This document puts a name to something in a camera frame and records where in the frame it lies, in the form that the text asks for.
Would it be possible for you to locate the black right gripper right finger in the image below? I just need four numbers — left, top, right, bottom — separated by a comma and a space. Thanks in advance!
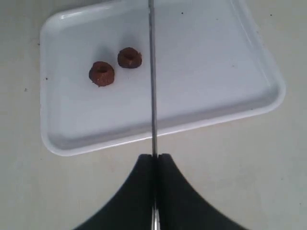
157, 154, 242, 230

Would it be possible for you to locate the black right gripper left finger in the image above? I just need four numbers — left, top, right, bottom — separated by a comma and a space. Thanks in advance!
76, 154, 154, 230

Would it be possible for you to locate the thin metal skewer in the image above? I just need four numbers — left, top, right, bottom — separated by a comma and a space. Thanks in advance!
148, 0, 160, 230

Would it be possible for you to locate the red meat chunk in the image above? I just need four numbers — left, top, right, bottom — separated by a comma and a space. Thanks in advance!
89, 61, 115, 87
118, 47, 142, 69

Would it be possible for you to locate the white rectangular tray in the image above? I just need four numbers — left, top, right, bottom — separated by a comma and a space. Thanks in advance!
40, 0, 285, 156

